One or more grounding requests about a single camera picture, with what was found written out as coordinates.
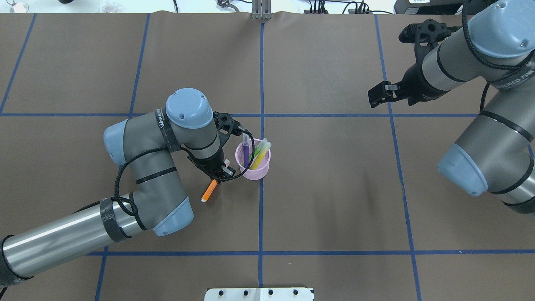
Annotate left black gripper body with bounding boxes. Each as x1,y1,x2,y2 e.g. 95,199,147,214
193,152,225,178

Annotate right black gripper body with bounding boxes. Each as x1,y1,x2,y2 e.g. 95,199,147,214
394,63,433,105

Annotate orange highlighter pen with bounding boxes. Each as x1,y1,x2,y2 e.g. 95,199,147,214
201,179,219,203

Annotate yellow highlighter pen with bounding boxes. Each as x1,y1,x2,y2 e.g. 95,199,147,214
250,141,272,170

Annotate green highlighter pen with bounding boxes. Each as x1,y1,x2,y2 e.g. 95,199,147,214
250,138,269,162

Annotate purple highlighter pen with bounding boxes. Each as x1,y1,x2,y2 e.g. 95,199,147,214
242,133,250,167

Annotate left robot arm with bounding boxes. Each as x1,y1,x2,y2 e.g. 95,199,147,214
1,88,243,288

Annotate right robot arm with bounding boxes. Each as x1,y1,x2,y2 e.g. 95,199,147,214
367,0,535,216

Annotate pink translucent pen holder cup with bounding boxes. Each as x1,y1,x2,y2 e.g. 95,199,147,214
235,138,271,180

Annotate black box with label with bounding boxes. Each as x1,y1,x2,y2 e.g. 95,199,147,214
394,0,496,15

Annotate clear plastic packet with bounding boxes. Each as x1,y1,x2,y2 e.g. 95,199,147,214
99,0,126,13

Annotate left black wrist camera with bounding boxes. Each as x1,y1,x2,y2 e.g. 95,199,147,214
213,111,249,138

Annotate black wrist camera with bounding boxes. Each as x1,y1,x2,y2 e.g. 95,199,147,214
399,19,452,61
213,111,249,138

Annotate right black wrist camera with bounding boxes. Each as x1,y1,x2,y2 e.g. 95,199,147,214
399,19,452,61

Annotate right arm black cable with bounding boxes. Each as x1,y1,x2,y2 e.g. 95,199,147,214
461,0,535,113

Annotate white camera mast with base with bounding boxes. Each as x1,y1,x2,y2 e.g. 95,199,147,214
204,287,315,301

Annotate aluminium frame post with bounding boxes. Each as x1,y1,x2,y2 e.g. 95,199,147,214
251,0,273,20

